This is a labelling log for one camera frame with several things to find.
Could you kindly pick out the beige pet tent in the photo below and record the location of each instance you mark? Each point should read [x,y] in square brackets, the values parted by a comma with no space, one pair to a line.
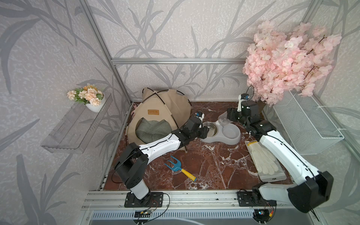
[170,105]

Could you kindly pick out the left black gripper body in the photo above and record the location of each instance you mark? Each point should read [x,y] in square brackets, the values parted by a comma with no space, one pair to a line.
[201,133]

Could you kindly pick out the pink blossom tree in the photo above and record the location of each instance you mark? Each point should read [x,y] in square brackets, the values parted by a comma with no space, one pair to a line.
[278,62]

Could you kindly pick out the blue yellow garden fork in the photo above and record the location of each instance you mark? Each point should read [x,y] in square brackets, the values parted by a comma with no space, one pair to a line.
[177,166]

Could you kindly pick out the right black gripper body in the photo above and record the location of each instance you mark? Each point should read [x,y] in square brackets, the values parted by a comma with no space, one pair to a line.
[236,116]

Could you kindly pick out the green checked cushion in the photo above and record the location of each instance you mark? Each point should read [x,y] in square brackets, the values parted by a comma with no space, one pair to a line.
[150,131]

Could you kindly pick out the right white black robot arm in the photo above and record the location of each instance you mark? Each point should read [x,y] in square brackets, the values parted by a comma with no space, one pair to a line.
[310,187]

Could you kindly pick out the white wire basket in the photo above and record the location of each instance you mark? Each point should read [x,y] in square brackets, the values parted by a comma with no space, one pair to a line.
[308,126]

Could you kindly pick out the clear plastic bottle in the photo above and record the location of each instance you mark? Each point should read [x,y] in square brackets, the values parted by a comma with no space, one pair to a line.
[223,119]

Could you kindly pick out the clear acrylic shelf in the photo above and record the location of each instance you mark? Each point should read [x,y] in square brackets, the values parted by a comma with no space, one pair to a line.
[76,129]

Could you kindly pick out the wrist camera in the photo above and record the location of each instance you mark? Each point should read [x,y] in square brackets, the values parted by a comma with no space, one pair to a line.
[241,98]
[199,115]

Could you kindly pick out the grey double pet bowl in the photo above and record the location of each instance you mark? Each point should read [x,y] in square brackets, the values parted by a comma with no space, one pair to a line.
[229,134]

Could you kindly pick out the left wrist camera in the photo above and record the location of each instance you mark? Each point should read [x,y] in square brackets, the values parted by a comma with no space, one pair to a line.
[199,115]

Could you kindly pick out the small potted flowers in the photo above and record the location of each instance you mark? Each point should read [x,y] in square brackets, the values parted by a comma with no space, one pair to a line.
[90,96]

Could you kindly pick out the bagged white gloves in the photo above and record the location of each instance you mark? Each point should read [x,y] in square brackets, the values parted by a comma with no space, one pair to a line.
[268,168]

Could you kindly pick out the steel bowl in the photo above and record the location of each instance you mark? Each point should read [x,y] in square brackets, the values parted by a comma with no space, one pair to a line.
[212,127]

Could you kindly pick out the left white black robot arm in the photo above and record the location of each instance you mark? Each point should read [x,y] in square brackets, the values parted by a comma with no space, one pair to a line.
[135,158]

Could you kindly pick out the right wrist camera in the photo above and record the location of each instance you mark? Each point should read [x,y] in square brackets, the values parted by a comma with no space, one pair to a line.
[241,98]

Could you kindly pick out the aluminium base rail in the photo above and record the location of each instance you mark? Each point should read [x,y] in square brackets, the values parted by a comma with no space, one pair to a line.
[172,200]

